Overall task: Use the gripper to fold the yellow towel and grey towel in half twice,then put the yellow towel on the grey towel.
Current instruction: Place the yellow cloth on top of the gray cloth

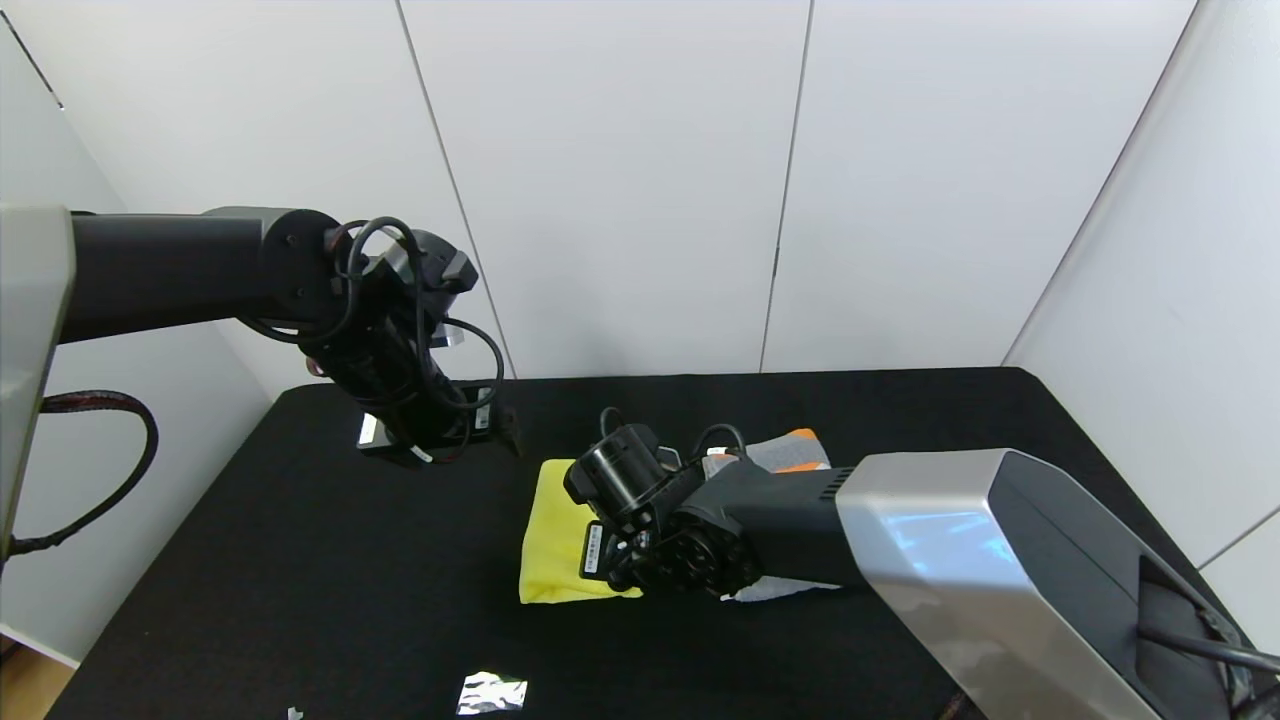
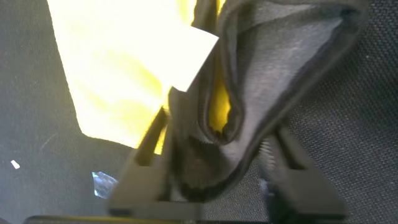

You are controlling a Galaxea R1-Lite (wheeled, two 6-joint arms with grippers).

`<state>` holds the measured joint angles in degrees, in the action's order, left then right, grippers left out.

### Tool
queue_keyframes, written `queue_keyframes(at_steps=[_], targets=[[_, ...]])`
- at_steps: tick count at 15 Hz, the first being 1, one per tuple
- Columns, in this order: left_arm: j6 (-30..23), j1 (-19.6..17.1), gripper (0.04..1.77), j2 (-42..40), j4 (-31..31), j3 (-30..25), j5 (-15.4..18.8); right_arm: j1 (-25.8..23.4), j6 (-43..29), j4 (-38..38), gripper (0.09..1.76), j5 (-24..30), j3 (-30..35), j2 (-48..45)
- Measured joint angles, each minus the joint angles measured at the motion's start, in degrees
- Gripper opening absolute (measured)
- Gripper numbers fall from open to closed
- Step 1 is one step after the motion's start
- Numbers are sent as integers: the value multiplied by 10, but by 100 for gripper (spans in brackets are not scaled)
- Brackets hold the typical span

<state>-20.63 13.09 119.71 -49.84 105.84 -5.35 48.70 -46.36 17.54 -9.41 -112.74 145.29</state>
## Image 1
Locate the yellow microfibre towel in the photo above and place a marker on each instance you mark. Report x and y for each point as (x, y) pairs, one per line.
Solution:
(550, 550)

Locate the crumpled silver foil scrap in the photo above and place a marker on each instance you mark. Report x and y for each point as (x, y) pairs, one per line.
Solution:
(492, 692)

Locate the black fabric table cover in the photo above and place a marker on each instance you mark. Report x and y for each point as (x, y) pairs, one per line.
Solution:
(300, 600)

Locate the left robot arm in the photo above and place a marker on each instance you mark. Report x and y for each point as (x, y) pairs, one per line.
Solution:
(170, 270)

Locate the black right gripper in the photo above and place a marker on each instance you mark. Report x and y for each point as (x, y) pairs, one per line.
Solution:
(594, 547)

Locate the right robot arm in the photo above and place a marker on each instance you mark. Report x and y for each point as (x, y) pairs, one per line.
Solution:
(1000, 560)

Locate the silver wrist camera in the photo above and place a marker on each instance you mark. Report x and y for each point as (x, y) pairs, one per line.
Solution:
(368, 430)
(667, 458)

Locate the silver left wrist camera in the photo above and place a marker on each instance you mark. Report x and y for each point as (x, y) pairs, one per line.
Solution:
(368, 430)

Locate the grey towel with orange stripes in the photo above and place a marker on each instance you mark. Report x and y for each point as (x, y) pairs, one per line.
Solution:
(790, 455)

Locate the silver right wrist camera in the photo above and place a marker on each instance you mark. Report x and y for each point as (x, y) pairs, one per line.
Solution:
(667, 458)

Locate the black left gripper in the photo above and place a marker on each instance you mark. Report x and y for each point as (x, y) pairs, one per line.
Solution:
(425, 432)

